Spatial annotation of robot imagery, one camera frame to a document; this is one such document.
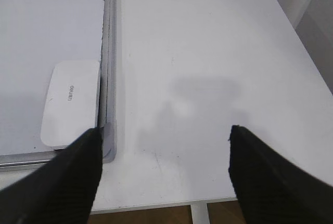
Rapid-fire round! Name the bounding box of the white whiteboard eraser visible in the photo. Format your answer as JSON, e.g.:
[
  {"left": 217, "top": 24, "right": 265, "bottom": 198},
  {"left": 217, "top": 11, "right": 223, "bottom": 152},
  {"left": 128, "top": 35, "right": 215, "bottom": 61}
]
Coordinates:
[{"left": 40, "top": 60, "right": 100, "bottom": 150}]

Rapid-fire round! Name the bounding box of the whiteboard with grey frame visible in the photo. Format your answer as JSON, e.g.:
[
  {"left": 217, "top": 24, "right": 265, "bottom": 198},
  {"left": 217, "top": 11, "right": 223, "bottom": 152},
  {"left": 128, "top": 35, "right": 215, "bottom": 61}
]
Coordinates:
[{"left": 1, "top": 0, "right": 116, "bottom": 172}]

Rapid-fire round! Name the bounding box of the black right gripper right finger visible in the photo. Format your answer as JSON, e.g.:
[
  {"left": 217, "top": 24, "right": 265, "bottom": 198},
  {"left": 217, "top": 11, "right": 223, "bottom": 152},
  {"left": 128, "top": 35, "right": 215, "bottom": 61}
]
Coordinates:
[{"left": 228, "top": 125, "right": 332, "bottom": 223}]

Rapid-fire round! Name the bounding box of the white table leg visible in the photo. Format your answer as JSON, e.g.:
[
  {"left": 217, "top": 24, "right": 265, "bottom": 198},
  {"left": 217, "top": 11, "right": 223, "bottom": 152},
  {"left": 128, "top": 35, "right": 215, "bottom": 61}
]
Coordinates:
[{"left": 190, "top": 202, "right": 210, "bottom": 224}]

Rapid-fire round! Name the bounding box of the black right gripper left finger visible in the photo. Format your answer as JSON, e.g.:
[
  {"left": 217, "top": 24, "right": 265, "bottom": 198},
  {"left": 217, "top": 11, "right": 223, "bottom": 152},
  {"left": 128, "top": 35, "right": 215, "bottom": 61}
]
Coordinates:
[{"left": 1, "top": 128, "right": 103, "bottom": 223}]

